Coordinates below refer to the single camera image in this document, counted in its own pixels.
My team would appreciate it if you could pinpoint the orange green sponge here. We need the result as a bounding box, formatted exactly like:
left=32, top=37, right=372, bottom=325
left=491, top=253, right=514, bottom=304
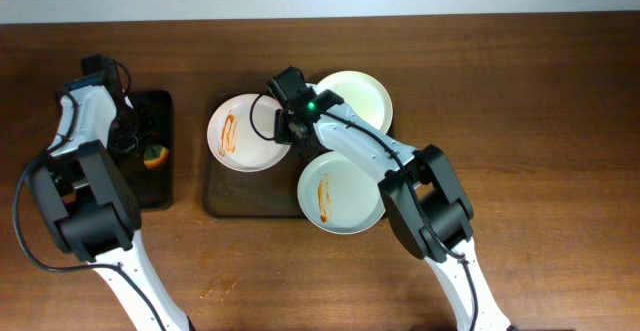
left=143, top=145, right=170, bottom=169

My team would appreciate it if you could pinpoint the pinkish white plate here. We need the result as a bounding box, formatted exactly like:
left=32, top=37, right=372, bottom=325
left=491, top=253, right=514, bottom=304
left=206, top=94, right=290, bottom=172

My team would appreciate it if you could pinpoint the cream white plate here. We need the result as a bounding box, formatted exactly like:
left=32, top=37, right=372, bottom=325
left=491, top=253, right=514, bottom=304
left=315, top=71, right=393, bottom=133

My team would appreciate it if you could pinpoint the pale green plate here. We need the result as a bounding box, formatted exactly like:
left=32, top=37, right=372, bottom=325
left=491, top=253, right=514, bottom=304
left=297, top=151, right=385, bottom=235

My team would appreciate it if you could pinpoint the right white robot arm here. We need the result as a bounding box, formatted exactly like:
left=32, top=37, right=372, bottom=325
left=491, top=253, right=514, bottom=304
left=270, top=87, right=514, bottom=330

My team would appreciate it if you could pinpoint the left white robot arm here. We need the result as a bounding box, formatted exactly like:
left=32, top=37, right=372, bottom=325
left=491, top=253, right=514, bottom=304
left=18, top=78, right=193, bottom=330

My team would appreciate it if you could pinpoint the black rectangular tray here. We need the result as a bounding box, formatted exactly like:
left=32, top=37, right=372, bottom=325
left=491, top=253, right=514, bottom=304
left=108, top=90, right=174, bottom=211

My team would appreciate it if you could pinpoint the brown serving tray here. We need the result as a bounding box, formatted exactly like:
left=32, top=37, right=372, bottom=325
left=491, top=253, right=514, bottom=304
left=201, top=90, right=396, bottom=220

